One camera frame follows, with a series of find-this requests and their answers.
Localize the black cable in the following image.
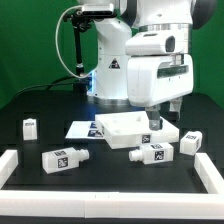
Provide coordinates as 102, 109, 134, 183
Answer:
9, 75, 79, 101

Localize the white tag sheet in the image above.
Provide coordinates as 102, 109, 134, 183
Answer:
65, 121, 103, 139

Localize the white square table top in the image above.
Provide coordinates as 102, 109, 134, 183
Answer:
95, 111, 179, 149

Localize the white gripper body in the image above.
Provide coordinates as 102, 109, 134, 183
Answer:
127, 54, 193, 107

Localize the white U-shaped fence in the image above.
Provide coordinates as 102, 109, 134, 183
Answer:
0, 150, 224, 220

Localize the black camera stand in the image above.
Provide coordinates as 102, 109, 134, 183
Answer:
63, 10, 92, 95

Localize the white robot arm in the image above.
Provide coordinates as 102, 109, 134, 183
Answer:
78, 0, 217, 130

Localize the white cable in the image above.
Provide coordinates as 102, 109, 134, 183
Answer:
54, 4, 96, 80

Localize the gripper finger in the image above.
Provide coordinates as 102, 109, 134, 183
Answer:
146, 107, 162, 131
169, 97, 183, 119

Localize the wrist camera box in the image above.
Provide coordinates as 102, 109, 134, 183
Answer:
125, 33, 176, 55

